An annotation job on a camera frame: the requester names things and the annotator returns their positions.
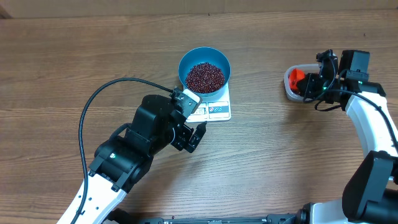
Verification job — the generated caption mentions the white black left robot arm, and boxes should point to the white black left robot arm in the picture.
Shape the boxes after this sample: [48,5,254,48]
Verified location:
[59,90,206,223]

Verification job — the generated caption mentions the white digital kitchen scale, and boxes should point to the white digital kitchen scale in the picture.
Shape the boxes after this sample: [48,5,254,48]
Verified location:
[187,84,231,123]

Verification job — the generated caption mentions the clear plastic container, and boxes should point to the clear plastic container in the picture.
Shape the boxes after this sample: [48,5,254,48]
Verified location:
[284,63,320,101]

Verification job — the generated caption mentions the teal blue bowl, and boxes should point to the teal blue bowl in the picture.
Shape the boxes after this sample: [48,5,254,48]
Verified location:
[178,47,232,97]

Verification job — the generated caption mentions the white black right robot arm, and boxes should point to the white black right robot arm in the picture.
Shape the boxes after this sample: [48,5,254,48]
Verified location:
[284,50,397,223]

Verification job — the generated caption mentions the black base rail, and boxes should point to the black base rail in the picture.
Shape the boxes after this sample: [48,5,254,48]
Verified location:
[103,208,310,224]

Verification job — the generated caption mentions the red beans in bowl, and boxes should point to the red beans in bowl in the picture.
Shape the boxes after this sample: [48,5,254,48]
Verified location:
[185,62,225,94]

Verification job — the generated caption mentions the orange measuring scoop blue handle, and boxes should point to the orange measuring scoop blue handle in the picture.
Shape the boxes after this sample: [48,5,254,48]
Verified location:
[289,68,305,89]

